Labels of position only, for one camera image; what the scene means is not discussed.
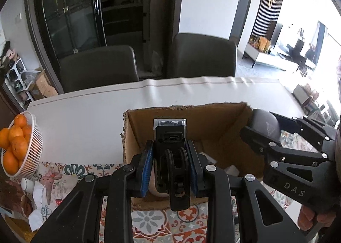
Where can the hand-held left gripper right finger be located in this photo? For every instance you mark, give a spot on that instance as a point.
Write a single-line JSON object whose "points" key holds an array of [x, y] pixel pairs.
{"points": [[193, 169]]}

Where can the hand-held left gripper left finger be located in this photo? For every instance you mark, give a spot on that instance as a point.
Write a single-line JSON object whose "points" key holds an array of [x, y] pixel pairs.
{"points": [[146, 171]]}

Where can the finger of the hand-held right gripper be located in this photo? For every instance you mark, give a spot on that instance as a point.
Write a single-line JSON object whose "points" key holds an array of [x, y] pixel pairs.
{"points": [[306, 125], [293, 179]]}

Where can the peach round device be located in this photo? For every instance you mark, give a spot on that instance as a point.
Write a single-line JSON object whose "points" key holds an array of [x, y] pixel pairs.
{"points": [[157, 187]]}

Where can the black clip-on device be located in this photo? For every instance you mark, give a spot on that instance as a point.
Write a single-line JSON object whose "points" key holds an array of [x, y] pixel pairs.
{"points": [[170, 147]]}

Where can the white charger cube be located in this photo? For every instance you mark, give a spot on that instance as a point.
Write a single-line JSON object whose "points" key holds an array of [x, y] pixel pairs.
{"points": [[231, 170]]}

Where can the brown cardboard box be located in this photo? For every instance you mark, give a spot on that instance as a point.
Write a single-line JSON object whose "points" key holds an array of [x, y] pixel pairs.
{"points": [[213, 123]]}

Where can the person's right hand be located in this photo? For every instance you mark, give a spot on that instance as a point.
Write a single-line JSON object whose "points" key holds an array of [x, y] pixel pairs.
{"points": [[309, 217]]}

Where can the black piano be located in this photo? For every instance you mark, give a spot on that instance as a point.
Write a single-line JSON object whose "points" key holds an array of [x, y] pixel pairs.
{"points": [[305, 51]]}

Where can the white television cabinet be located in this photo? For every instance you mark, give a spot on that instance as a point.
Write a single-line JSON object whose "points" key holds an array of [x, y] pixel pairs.
{"points": [[269, 59]]}

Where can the yellow paper bags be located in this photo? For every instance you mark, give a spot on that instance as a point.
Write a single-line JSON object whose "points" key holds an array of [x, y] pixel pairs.
{"points": [[263, 44]]}

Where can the television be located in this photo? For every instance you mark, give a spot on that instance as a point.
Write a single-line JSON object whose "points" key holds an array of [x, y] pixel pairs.
{"points": [[277, 35]]}

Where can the dark grey dining chair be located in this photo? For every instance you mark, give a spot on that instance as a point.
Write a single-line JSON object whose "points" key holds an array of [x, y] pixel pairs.
{"points": [[202, 55], [98, 68]]}

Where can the small white cup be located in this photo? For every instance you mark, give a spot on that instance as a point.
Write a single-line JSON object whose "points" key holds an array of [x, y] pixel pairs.
{"points": [[27, 185]]}

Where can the pile of oranges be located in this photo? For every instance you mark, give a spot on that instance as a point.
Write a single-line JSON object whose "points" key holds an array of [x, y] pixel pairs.
{"points": [[16, 144]]}

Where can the cardboard box on floor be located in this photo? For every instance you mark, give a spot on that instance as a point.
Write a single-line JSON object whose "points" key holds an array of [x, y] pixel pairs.
{"points": [[44, 84]]}

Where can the dark interior door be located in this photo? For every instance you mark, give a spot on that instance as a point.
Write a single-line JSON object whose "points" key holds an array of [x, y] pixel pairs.
{"points": [[242, 5]]}

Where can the white shoe rack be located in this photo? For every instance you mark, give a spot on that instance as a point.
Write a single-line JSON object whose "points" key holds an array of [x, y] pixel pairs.
{"points": [[18, 83]]}

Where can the dark glass sliding door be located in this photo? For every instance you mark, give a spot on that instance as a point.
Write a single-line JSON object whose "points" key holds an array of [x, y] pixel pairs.
{"points": [[80, 5]]}

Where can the plush toys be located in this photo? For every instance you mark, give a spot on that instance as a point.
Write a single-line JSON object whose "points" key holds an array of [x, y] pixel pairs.
{"points": [[8, 56]]}

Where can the dark slatted wall panel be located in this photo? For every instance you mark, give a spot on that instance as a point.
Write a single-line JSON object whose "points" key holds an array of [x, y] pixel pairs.
{"points": [[266, 19]]}

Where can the wall switch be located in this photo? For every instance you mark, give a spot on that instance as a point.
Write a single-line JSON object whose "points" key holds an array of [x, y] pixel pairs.
{"points": [[18, 17]]}

